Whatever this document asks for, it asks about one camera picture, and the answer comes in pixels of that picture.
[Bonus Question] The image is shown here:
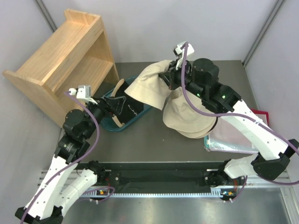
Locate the grey cable duct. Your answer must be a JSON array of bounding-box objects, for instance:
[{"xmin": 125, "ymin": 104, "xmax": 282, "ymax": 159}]
[{"xmin": 79, "ymin": 188, "xmax": 236, "ymax": 199}]

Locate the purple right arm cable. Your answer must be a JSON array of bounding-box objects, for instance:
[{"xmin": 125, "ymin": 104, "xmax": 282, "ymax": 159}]
[{"xmin": 181, "ymin": 42, "xmax": 299, "ymax": 186}]

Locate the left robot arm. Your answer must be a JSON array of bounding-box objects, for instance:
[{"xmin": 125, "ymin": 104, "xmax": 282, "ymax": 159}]
[{"xmin": 15, "ymin": 96, "xmax": 126, "ymax": 224}]

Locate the wooden shelf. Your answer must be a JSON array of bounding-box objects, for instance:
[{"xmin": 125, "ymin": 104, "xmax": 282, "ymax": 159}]
[{"xmin": 3, "ymin": 9, "xmax": 119, "ymax": 126}]

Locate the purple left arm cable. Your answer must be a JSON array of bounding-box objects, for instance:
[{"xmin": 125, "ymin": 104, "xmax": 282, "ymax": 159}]
[{"xmin": 20, "ymin": 91, "xmax": 115, "ymax": 224}]

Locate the teal plastic sheet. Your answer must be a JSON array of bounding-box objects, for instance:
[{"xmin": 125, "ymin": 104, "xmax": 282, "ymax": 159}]
[{"xmin": 204, "ymin": 135, "xmax": 210, "ymax": 151}]

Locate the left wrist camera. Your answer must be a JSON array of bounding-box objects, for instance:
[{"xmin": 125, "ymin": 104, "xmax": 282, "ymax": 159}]
[{"xmin": 68, "ymin": 85, "xmax": 98, "ymax": 105}]

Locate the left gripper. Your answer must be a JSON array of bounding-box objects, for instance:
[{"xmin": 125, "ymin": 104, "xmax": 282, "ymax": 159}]
[{"xmin": 83, "ymin": 95, "xmax": 126, "ymax": 140}]

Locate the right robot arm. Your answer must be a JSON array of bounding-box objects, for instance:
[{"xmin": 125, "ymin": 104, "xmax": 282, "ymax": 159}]
[{"xmin": 159, "ymin": 58, "xmax": 299, "ymax": 185}]

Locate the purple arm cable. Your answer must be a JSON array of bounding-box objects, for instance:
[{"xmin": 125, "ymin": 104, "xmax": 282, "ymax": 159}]
[
  {"xmin": 20, "ymin": 91, "xmax": 115, "ymax": 224},
  {"xmin": 181, "ymin": 42, "xmax": 299, "ymax": 186}
]

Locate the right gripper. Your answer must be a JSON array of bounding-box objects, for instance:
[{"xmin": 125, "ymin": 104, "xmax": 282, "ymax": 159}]
[{"xmin": 159, "ymin": 58, "xmax": 206, "ymax": 100}]

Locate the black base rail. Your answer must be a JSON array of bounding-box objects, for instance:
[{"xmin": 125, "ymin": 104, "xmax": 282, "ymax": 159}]
[{"xmin": 100, "ymin": 162, "xmax": 234, "ymax": 193}]

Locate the black hat tan brim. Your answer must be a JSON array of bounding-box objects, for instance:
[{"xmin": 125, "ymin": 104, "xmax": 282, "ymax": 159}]
[{"xmin": 102, "ymin": 78, "xmax": 150, "ymax": 128}]

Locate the beige smile logo bucket hat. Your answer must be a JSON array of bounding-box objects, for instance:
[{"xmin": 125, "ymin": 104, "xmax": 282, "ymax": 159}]
[{"xmin": 125, "ymin": 60, "xmax": 181, "ymax": 110}]

